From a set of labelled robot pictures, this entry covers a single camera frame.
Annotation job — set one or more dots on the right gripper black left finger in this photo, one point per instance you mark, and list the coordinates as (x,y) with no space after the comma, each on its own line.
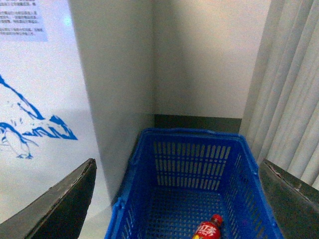
(60,212)

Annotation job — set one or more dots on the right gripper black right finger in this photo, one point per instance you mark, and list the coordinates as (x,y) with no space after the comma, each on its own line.
(294,203)

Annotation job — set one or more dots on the white blue chest freezer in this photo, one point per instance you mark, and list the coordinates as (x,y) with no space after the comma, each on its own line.
(86,92)

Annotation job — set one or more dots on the white text label sticker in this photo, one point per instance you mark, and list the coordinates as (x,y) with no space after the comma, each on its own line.
(21,20)

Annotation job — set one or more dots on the red tea drink bottle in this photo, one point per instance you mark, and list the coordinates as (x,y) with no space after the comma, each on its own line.
(209,229)

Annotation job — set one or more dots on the white vertical blinds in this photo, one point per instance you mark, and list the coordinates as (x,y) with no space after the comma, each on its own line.
(281,117)

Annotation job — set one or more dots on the blue plastic shopping basket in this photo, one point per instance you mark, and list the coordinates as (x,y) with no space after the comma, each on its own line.
(178,178)

